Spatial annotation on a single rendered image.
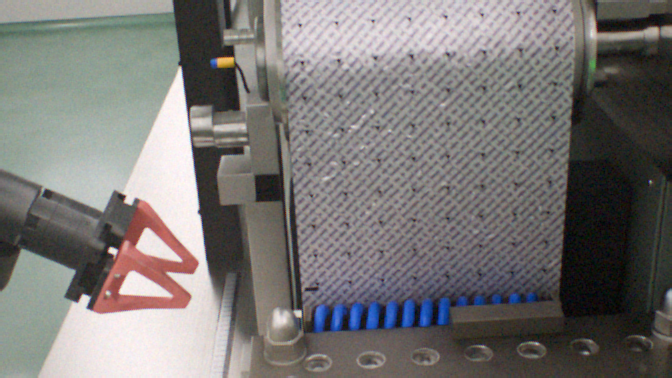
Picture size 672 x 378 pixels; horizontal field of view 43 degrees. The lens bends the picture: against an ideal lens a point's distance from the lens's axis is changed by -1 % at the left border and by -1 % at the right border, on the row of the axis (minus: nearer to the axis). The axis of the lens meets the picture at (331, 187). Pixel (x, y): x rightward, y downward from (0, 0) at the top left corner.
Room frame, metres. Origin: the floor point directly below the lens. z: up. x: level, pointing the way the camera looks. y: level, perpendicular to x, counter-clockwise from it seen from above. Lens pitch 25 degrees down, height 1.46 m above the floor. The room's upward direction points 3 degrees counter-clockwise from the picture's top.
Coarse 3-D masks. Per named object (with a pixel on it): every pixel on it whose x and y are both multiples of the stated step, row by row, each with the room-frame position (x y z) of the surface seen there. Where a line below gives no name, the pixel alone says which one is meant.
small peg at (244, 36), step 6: (228, 30) 0.73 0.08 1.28; (234, 30) 0.73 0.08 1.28; (240, 30) 0.73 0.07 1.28; (246, 30) 0.73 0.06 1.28; (252, 30) 0.73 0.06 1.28; (228, 36) 0.73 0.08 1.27; (234, 36) 0.73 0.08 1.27; (240, 36) 0.73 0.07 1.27; (246, 36) 0.73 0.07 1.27; (252, 36) 0.73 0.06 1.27; (228, 42) 0.73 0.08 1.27; (234, 42) 0.73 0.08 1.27; (240, 42) 0.73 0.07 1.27; (246, 42) 0.73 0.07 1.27; (252, 42) 0.73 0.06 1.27
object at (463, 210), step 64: (384, 128) 0.67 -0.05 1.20; (448, 128) 0.67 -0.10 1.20; (512, 128) 0.67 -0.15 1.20; (320, 192) 0.67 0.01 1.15; (384, 192) 0.67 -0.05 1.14; (448, 192) 0.67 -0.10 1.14; (512, 192) 0.67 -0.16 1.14; (320, 256) 0.67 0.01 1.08; (384, 256) 0.67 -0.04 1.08; (448, 256) 0.67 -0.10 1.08; (512, 256) 0.67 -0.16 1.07
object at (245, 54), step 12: (240, 0) 1.71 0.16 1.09; (252, 0) 1.71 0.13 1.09; (240, 12) 1.71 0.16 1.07; (252, 12) 1.71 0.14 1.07; (240, 24) 1.71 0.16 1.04; (252, 24) 1.71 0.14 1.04; (240, 48) 1.71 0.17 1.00; (252, 48) 1.71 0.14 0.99; (240, 60) 1.71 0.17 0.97; (252, 60) 1.71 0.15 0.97; (252, 72) 1.71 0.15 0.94; (240, 84) 1.71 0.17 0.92; (252, 84) 1.71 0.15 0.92
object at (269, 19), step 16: (272, 0) 0.72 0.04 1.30; (576, 0) 0.70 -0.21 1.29; (272, 16) 0.70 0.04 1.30; (576, 16) 0.69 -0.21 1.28; (272, 32) 0.69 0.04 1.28; (576, 32) 0.68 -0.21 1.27; (272, 48) 0.68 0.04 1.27; (576, 48) 0.68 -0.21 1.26; (272, 64) 0.68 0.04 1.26; (576, 64) 0.68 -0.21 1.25; (272, 80) 0.68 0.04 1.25; (576, 80) 0.68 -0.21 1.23; (272, 96) 0.68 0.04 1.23; (576, 96) 0.69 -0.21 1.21; (272, 112) 0.69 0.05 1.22
